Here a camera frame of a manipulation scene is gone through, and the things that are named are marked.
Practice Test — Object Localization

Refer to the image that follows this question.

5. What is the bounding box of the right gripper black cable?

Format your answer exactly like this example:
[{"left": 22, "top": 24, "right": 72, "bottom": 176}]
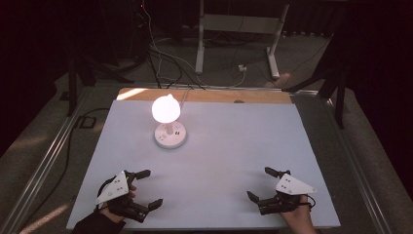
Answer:
[{"left": 300, "top": 193, "right": 317, "bottom": 210}]

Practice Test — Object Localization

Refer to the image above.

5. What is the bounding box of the aluminium floor rail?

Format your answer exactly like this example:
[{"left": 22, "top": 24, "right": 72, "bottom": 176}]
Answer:
[
  {"left": 319, "top": 96, "right": 393, "bottom": 234},
  {"left": 0, "top": 85, "right": 95, "bottom": 234}
]

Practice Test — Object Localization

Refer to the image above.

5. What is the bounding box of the light grey table cover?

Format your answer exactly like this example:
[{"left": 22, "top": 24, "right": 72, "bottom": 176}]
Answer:
[{"left": 65, "top": 98, "right": 341, "bottom": 231}]

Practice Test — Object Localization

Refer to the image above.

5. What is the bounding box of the white lamp cable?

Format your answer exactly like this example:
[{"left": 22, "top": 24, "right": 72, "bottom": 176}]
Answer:
[{"left": 179, "top": 88, "right": 191, "bottom": 110}]

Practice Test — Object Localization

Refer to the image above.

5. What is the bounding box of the person's right hand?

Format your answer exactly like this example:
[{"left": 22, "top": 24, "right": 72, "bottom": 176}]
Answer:
[{"left": 280, "top": 194, "right": 315, "bottom": 226}]

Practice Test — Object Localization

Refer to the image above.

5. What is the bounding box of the white floor cable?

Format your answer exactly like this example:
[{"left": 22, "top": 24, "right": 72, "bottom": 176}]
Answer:
[{"left": 141, "top": 3, "right": 247, "bottom": 90}]

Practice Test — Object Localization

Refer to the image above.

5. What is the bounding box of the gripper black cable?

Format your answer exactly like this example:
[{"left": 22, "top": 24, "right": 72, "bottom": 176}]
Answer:
[
  {"left": 96, "top": 176, "right": 117, "bottom": 200},
  {"left": 300, "top": 193, "right": 317, "bottom": 210}
]

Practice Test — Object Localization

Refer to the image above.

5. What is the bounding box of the white metal desk frame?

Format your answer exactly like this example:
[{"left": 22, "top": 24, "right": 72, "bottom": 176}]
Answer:
[{"left": 194, "top": 0, "right": 291, "bottom": 81}]

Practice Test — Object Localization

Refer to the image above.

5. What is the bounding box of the black floor plate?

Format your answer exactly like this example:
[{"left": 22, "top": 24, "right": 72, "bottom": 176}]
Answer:
[{"left": 77, "top": 115, "right": 97, "bottom": 129}]

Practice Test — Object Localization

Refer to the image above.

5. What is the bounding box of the long black floor cable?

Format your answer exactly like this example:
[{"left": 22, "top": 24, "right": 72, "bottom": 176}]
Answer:
[{"left": 18, "top": 107, "right": 111, "bottom": 230}]

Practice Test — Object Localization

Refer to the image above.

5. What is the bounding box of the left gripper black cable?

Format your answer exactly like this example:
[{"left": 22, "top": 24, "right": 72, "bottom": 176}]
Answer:
[{"left": 96, "top": 176, "right": 117, "bottom": 200}]

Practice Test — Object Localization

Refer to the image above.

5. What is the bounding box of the white round-base desk lamp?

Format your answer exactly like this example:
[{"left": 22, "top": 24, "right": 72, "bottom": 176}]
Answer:
[{"left": 151, "top": 93, "right": 188, "bottom": 150}]

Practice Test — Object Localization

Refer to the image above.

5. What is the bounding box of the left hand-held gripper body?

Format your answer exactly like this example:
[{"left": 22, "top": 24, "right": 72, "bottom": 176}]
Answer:
[{"left": 94, "top": 170, "right": 151, "bottom": 224}]

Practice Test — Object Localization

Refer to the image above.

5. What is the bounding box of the black floor cable bundle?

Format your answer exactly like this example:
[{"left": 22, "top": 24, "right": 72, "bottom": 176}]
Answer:
[{"left": 146, "top": 43, "right": 207, "bottom": 91}]

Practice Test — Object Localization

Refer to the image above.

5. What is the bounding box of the black tripod stand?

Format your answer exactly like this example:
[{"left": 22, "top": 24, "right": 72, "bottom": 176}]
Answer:
[
  {"left": 282, "top": 28, "right": 350, "bottom": 130},
  {"left": 65, "top": 48, "right": 135, "bottom": 118}
]

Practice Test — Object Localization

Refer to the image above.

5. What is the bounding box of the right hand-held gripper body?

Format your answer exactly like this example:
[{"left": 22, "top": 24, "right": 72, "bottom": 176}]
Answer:
[{"left": 257, "top": 170, "right": 319, "bottom": 216}]

